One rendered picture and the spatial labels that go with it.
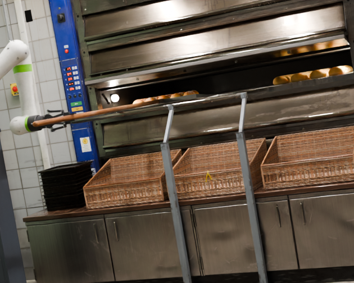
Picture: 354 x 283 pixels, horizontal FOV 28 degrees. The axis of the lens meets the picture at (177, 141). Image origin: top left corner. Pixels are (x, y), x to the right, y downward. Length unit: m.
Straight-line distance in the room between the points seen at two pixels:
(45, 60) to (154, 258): 1.72
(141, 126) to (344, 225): 1.64
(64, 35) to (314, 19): 1.78
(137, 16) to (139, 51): 0.25
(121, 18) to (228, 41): 0.80
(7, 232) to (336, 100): 2.19
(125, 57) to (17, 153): 1.16
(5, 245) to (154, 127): 1.35
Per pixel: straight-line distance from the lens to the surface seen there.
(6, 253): 4.32
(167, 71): 4.72
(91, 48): 5.09
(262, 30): 4.66
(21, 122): 4.16
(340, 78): 4.56
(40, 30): 5.29
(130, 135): 4.99
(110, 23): 5.02
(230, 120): 4.73
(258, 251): 4.20
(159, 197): 4.44
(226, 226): 4.28
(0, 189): 4.33
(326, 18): 4.58
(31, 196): 5.46
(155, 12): 4.89
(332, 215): 4.13
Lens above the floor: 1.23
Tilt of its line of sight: 4 degrees down
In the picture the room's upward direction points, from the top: 9 degrees counter-clockwise
